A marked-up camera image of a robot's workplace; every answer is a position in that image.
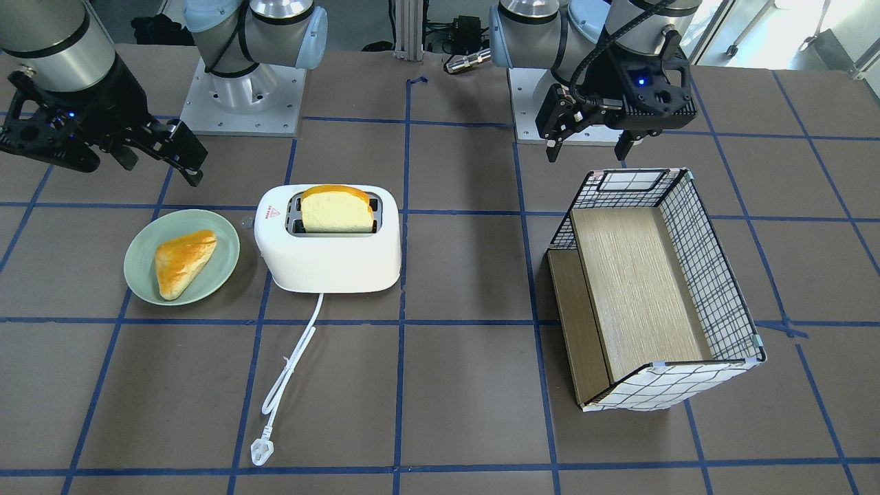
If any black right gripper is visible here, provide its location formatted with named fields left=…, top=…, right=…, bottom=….
left=1, top=56, right=208, bottom=187

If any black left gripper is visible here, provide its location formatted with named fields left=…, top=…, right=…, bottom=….
left=536, top=41, right=698, bottom=163

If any white two-slot toaster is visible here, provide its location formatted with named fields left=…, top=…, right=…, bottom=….
left=254, top=184, right=402, bottom=294

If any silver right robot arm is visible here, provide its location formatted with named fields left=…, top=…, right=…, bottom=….
left=2, top=1, right=328, bottom=187

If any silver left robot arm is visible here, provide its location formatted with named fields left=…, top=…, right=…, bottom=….
left=489, top=1, right=701, bottom=162

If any sliced bread in toaster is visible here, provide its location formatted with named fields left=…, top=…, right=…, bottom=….
left=300, top=184, right=373, bottom=234

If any triangular golden bread bun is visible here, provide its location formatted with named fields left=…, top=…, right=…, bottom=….
left=154, top=230, right=217, bottom=300

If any light green round plate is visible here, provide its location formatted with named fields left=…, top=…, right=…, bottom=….
left=124, top=210, right=240, bottom=306

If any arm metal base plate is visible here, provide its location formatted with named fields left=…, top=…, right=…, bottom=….
left=180, top=60, right=308, bottom=138
left=508, top=68, right=622, bottom=147

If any wire and wood shelf rack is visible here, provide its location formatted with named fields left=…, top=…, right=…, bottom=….
left=547, top=167, right=768, bottom=413

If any aluminium frame post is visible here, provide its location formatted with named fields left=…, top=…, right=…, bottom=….
left=392, top=0, right=424, bottom=63

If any white toaster power cable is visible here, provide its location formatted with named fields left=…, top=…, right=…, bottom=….
left=250, top=292, right=325, bottom=467

